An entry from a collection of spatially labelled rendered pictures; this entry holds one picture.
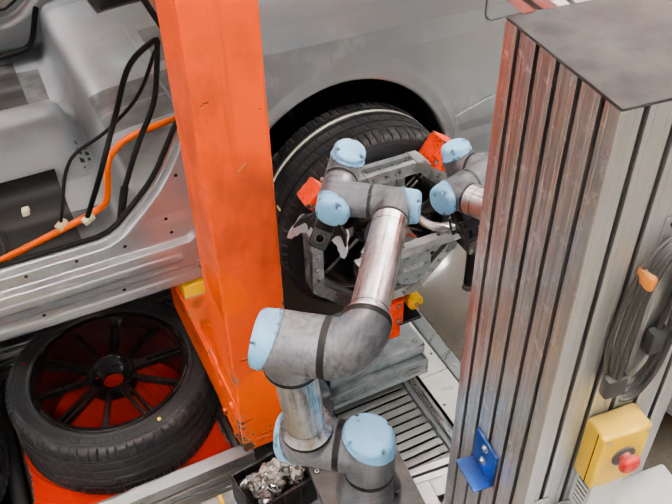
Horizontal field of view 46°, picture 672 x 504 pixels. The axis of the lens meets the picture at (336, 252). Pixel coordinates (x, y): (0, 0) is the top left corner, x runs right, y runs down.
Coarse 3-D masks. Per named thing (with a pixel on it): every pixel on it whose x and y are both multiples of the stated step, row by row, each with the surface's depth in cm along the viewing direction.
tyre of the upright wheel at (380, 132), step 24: (360, 120) 243; (384, 120) 246; (408, 120) 251; (288, 144) 247; (312, 144) 242; (384, 144) 238; (408, 144) 242; (288, 168) 243; (312, 168) 237; (288, 192) 241; (288, 216) 239; (288, 240) 243; (288, 264) 250
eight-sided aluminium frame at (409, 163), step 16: (384, 160) 238; (400, 160) 239; (416, 160) 237; (368, 176) 232; (384, 176) 236; (400, 176) 237; (432, 176) 243; (304, 240) 242; (304, 256) 247; (320, 256) 242; (432, 256) 268; (320, 272) 246; (432, 272) 271; (320, 288) 250; (336, 288) 260; (400, 288) 268; (416, 288) 271
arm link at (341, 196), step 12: (336, 168) 172; (324, 180) 172; (336, 180) 170; (348, 180) 171; (324, 192) 168; (336, 192) 168; (348, 192) 168; (360, 192) 167; (324, 204) 166; (336, 204) 166; (348, 204) 168; (360, 204) 167; (324, 216) 169; (336, 216) 168; (348, 216) 168; (360, 216) 170
